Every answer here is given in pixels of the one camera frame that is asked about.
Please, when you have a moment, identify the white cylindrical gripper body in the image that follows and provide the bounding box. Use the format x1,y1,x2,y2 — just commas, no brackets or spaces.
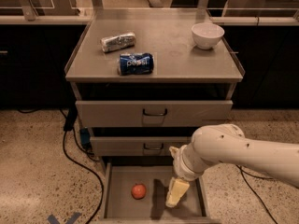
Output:
173,144,208,181

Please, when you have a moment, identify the red apple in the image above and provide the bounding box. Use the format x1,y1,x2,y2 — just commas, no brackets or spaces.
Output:
131,184,147,200

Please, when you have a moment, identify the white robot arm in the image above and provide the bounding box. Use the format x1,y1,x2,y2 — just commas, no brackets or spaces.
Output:
165,124,299,207

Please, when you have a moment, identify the grey top drawer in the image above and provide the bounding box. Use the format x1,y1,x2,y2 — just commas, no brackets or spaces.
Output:
76,101,233,128

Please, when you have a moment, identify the grey open bottom drawer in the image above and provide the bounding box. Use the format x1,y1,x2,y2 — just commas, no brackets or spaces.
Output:
99,157,221,224

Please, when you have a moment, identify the grey middle drawer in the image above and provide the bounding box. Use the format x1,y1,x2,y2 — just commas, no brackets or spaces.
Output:
91,136,190,156

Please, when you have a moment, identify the grey metal drawer cabinet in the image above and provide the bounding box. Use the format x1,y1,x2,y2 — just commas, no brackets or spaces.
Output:
66,8,244,165

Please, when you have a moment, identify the blue power adapter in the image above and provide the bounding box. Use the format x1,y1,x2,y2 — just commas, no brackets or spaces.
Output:
79,128,91,148

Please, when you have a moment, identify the blue pepsi can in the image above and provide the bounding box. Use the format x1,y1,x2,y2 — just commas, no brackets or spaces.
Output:
119,53,154,76

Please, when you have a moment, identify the white ceramic bowl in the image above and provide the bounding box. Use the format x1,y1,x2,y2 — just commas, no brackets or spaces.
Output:
192,22,224,49

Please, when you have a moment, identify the silver foil snack bag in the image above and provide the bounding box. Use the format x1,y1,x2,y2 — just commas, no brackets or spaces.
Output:
100,32,136,53

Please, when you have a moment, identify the black floor cable right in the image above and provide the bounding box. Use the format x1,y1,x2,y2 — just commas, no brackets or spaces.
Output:
235,164,279,224

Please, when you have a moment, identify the black floor cable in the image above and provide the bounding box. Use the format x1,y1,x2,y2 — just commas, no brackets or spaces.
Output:
16,107,105,224
235,164,279,224

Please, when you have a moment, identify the black floor cable left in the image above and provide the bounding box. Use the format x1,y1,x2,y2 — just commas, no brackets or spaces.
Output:
16,107,105,224

